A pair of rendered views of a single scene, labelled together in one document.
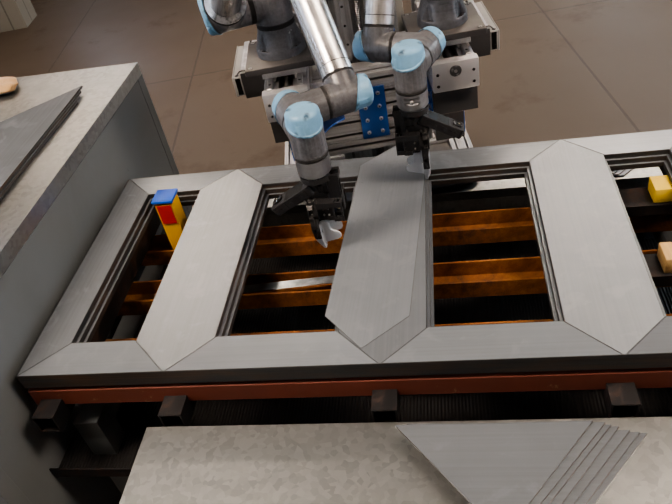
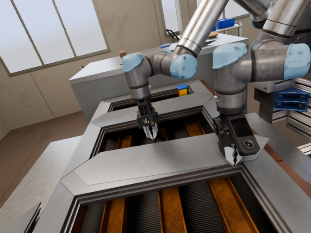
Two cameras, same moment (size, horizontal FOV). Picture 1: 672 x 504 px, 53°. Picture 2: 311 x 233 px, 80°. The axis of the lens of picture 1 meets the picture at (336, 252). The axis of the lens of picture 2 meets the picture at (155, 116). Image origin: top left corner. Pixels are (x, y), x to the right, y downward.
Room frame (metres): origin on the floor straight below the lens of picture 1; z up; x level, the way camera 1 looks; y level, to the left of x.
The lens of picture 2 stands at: (1.16, -0.65, 1.31)
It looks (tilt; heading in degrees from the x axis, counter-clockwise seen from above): 28 degrees down; 79
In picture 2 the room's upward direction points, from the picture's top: 14 degrees counter-clockwise
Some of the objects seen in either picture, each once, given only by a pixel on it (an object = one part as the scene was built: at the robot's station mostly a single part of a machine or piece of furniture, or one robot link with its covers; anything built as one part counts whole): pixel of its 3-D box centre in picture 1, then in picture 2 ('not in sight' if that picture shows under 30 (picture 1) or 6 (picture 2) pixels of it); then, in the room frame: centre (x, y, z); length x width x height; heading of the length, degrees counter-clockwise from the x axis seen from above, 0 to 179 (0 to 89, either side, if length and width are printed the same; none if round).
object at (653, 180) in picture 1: (662, 188); not in sight; (1.26, -0.81, 0.79); 0.06 x 0.05 x 0.04; 167
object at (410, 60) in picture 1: (409, 66); (230, 68); (1.45, -0.26, 1.16); 0.09 x 0.08 x 0.11; 145
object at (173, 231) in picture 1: (177, 227); (183, 101); (1.58, 0.42, 0.78); 0.05 x 0.05 x 0.19; 77
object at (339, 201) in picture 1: (323, 193); (145, 110); (1.25, 0.00, 1.00); 0.09 x 0.08 x 0.12; 77
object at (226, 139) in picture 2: (412, 127); (229, 121); (1.45, -0.25, 1.00); 0.09 x 0.08 x 0.12; 77
